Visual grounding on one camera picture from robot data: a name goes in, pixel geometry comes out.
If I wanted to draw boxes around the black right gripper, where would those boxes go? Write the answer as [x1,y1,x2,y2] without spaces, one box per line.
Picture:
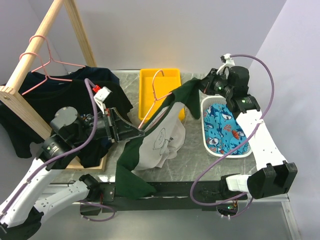
[194,68,234,99]

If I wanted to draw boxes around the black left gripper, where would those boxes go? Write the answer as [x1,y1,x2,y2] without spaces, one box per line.
[69,106,145,144]

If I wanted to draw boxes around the pink wire hanger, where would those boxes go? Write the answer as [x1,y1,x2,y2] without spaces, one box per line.
[29,34,87,68]
[19,52,72,96]
[138,69,172,129]

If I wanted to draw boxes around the green and white t shirt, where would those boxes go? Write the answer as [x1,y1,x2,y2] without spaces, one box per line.
[115,78,201,200]

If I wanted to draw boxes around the yellow plastic tray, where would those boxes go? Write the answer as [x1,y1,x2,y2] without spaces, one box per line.
[138,68,182,122]

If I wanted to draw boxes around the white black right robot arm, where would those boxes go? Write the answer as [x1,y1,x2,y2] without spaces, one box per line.
[199,66,298,200]

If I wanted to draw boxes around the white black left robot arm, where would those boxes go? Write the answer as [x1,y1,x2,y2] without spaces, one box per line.
[0,106,145,240]

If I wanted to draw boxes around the black daisy t shirt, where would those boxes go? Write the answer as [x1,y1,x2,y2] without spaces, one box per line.
[0,79,133,168]

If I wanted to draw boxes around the dark navy t shirt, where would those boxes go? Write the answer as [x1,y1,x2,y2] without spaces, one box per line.
[22,66,120,87]

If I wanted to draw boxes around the white plastic basket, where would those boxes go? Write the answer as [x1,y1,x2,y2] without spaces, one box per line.
[200,95,254,159]

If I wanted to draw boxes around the blue shark print cloth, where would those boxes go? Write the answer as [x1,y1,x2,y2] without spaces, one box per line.
[202,103,247,155]

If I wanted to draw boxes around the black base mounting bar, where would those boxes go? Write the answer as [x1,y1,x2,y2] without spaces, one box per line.
[93,180,240,212]

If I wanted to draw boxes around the wooden clothes rack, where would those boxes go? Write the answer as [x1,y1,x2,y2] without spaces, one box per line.
[0,0,108,172]

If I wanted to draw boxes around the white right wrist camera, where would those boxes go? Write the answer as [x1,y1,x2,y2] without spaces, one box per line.
[216,53,235,75]

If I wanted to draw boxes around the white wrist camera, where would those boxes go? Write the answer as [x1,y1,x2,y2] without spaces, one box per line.
[216,53,235,75]
[92,85,112,104]

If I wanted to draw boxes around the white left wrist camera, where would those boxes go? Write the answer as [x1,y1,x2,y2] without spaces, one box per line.
[92,85,112,104]

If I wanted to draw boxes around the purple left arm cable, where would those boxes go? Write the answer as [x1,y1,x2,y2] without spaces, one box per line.
[0,78,117,223]

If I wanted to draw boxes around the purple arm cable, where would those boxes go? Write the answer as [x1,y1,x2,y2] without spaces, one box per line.
[190,53,275,219]
[0,78,117,223]

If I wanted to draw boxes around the pink wire hanger front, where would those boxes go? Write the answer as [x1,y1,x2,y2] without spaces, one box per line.
[19,52,72,96]

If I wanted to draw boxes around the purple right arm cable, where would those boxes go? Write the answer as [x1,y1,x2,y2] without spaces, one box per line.
[190,53,275,219]

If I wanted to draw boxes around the aluminium rail frame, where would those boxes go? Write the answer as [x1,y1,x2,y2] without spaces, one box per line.
[33,197,301,240]

